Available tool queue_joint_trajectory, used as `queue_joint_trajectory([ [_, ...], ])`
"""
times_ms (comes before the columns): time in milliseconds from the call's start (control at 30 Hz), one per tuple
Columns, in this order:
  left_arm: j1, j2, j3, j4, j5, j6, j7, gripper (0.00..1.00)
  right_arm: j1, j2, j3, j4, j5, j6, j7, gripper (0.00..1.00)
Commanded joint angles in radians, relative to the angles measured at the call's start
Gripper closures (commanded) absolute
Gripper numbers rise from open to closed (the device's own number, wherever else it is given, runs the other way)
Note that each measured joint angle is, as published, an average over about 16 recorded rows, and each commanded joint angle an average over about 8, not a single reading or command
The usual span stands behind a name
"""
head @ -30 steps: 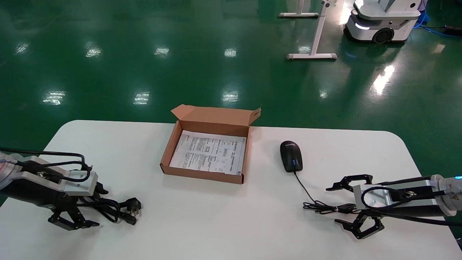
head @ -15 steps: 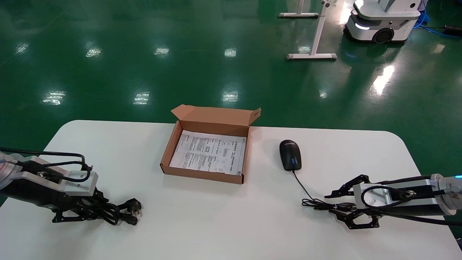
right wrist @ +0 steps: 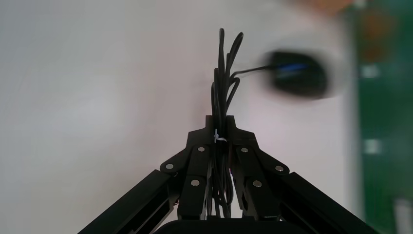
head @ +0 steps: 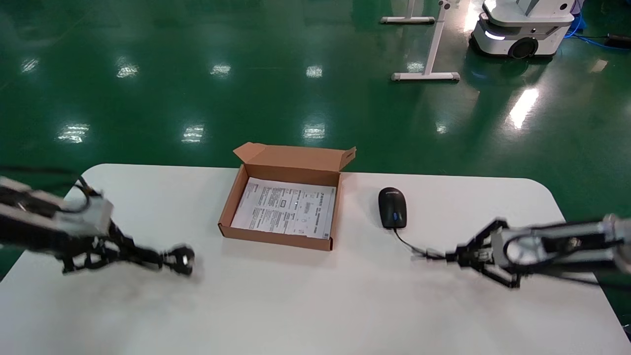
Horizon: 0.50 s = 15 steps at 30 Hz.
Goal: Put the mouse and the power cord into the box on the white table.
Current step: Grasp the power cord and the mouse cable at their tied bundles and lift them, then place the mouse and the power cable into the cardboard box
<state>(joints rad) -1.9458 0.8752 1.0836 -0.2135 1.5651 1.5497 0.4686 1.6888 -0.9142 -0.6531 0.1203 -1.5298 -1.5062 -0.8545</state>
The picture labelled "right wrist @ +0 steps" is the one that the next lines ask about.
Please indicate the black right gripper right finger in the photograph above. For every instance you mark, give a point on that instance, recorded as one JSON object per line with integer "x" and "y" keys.
{"x": 248, "y": 168}

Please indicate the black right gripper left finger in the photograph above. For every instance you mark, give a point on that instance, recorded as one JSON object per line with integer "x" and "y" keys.
{"x": 193, "y": 168}

